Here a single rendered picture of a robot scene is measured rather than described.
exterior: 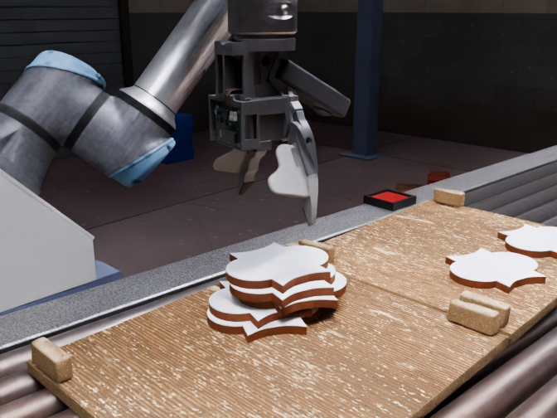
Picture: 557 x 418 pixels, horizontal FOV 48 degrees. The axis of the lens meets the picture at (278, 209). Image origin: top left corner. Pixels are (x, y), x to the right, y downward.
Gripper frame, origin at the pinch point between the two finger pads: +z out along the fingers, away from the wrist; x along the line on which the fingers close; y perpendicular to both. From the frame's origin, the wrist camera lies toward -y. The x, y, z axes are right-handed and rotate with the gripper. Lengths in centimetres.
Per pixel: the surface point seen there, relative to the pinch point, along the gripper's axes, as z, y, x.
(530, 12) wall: -21, -475, -290
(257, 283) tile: 7.3, 5.1, 3.0
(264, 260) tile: 6.9, 1.0, -1.5
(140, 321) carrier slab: 12.9, 16.1, -6.0
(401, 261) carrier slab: 12.7, -23.2, -1.2
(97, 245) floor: 106, -65, -274
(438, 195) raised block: 11, -50, -18
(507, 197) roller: 15, -70, -17
